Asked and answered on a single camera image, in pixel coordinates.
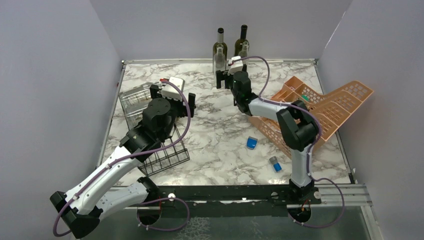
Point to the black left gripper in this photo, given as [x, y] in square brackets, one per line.
[156, 94]

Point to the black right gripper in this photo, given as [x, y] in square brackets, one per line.
[220, 75]

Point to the clear glass bottle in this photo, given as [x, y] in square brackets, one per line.
[219, 63]
[244, 52]

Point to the green bottle silver capsule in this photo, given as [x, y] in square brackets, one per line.
[220, 40]

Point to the green bottle black capsule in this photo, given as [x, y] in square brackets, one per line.
[238, 45]

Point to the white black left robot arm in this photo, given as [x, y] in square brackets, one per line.
[82, 208]

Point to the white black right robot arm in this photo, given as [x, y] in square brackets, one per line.
[299, 129]

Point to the clear bottle cork stopper upper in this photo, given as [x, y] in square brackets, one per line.
[135, 95]

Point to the clear bottle cork stopper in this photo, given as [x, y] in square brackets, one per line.
[135, 95]
[134, 114]

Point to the clear bottle cork stopper lower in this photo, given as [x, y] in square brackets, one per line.
[134, 114]

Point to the blue grey small bottle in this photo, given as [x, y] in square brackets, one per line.
[275, 164]

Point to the peach plastic stacked organizer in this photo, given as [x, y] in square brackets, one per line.
[332, 109]

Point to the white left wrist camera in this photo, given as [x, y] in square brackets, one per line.
[170, 92]

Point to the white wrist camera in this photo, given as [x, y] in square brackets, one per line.
[236, 64]
[170, 92]

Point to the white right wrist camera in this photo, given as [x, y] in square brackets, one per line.
[236, 64]

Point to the black wire wine rack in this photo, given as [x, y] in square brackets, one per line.
[154, 139]

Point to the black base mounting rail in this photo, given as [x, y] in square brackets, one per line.
[225, 201]

